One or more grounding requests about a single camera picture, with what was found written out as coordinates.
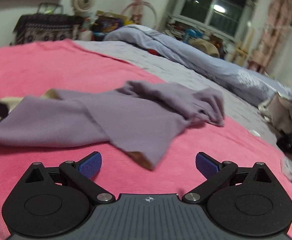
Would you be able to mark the purple long-sleeve shirt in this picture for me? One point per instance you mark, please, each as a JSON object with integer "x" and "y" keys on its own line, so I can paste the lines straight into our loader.
{"x": 110, "y": 115}

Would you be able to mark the barred window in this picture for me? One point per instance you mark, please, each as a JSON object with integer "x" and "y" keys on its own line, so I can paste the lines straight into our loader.
{"x": 211, "y": 5}

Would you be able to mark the beige bag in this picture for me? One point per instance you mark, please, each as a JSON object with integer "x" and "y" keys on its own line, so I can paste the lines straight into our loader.
{"x": 208, "y": 47}

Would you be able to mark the beige garment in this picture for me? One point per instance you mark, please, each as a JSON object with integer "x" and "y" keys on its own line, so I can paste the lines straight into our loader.
{"x": 276, "y": 110}

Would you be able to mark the pink blanket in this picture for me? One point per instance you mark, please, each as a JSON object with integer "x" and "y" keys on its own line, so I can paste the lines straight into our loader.
{"x": 48, "y": 65}

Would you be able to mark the pink hoop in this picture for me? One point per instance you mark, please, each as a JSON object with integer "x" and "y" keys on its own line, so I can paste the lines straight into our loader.
{"x": 154, "y": 12}

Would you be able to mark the colourful printed box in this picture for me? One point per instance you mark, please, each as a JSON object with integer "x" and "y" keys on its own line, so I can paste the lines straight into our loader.
{"x": 109, "y": 23}

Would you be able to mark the beige desk fan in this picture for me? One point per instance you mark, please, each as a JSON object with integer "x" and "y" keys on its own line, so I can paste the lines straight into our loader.
{"x": 84, "y": 2}

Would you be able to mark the black patterned bag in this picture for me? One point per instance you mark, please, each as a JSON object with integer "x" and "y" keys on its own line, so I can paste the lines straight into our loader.
{"x": 45, "y": 27}

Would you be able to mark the wooden easel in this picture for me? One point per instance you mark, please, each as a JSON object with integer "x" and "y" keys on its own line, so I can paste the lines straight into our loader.
{"x": 242, "y": 52}

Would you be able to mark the lilac patterned bed sheet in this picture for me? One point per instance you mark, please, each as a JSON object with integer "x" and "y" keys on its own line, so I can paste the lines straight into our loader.
{"x": 181, "y": 75}

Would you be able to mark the white paper scrap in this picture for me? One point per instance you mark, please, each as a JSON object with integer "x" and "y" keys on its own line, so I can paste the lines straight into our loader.
{"x": 253, "y": 132}

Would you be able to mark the lilac leaf-print duvet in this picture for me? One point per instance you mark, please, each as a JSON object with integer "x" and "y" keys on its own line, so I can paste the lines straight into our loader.
{"x": 186, "y": 52}

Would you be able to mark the windowsill clutter of toys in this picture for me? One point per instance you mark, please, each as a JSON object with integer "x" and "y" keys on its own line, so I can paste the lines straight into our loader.
{"x": 186, "y": 32}

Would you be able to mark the red cloth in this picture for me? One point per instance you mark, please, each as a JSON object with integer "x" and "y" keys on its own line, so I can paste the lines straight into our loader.
{"x": 154, "y": 52}

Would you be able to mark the pink hanging curtain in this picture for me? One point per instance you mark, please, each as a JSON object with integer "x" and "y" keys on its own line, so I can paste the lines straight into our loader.
{"x": 276, "y": 30}

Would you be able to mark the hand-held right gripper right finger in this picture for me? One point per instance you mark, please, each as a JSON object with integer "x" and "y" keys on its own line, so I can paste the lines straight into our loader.
{"x": 207, "y": 166}

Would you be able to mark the clear plastic packet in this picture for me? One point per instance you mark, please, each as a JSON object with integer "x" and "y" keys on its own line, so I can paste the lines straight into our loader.
{"x": 289, "y": 170}

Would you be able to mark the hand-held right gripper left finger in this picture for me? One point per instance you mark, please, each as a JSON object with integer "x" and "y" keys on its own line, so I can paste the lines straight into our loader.
{"x": 90, "y": 165}

